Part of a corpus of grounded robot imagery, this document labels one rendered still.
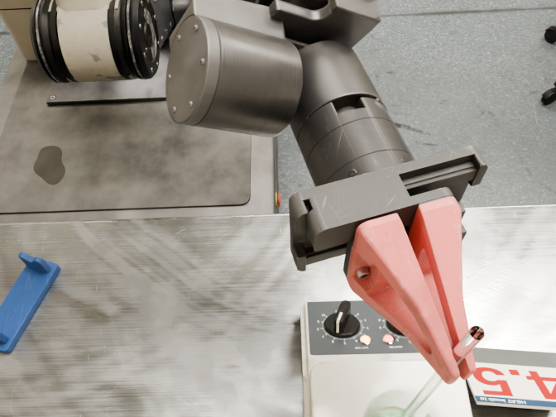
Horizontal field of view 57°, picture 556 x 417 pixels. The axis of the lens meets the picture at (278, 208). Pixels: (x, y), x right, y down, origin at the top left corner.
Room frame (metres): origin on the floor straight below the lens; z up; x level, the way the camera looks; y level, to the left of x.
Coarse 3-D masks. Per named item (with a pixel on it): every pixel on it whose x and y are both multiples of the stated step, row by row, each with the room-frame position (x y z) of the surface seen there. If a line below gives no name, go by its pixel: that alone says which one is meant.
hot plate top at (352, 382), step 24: (408, 360) 0.11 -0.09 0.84; (312, 384) 0.10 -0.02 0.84; (336, 384) 0.10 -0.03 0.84; (360, 384) 0.10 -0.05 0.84; (384, 384) 0.10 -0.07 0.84; (408, 384) 0.09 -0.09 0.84; (456, 384) 0.09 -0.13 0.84; (312, 408) 0.08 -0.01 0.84; (336, 408) 0.08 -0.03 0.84; (360, 408) 0.08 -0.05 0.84; (456, 408) 0.07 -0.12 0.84
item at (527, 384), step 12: (480, 372) 0.12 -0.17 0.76; (492, 372) 0.12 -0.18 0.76; (504, 372) 0.12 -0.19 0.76; (516, 372) 0.11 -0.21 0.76; (528, 372) 0.11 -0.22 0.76; (540, 372) 0.11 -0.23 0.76; (552, 372) 0.11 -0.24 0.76; (480, 384) 0.10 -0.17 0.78; (492, 384) 0.10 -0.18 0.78; (504, 384) 0.10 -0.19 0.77; (516, 384) 0.10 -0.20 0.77; (528, 384) 0.10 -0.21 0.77; (540, 384) 0.10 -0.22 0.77; (552, 384) 0.10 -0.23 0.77; (504, 396) 0.09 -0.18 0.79; (516, 396) 0.09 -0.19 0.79; (528, 396) 0.09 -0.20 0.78; (540, 396) 0.09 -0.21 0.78; (552, 396) 0.09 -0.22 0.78
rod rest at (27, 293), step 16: (32, 256) 0.27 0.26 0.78; (32, 272) 0.26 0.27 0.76; (48, 272) 0.25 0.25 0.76; (16, 288) 0.24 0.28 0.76; (32, 288) 0.24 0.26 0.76; (48, 288) 0.24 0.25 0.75; (16, 304) 0.22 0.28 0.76; (32, 304) 0.22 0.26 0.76; (0, 320) 0.21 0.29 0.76; (16, 320) 0.20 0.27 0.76; (0, 336) 0.18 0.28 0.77; (16, 336) 0.19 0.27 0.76
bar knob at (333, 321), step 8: (344, 304) 0.17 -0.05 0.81; (344, 312) 0.17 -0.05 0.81; (328, 320) 0.16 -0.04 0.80; (336, 320) 0.16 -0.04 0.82; (344, 320) 0.16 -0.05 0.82; (352, 320) 0.16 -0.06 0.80; (328, 328) 0.15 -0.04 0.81; (336, 328) 0.15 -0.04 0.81; (344, 328) 0.15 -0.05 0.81; (352, 328) 0.15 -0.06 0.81; (336, 336) 0.15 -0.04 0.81; (344, 336) 0.15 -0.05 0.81
